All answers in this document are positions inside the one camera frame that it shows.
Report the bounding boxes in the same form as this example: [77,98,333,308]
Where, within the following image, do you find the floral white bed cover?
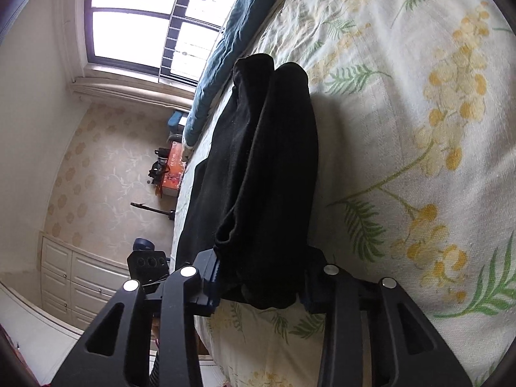
[173,0,515,386]

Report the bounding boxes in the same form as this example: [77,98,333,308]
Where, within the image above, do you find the black tripod stick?
[130,202,175,221]

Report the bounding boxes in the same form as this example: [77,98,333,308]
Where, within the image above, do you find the black pants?
[176,53,318,309]

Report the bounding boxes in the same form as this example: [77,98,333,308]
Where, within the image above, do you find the dark teal quilt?
[183,0,276,149]

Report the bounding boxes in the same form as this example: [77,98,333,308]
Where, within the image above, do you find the window with dark frame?
[84,0,236,86]

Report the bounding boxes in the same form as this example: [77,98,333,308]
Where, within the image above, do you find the blue box by bed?
[168,110,188,130]

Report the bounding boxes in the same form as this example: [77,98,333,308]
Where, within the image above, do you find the orange box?
[161,142,185,197]

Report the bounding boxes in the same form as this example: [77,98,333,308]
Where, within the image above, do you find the black camera device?
[127,251,170,286]

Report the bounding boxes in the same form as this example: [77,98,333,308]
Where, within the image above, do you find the white drawer cabinet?
[40,236,129,330]

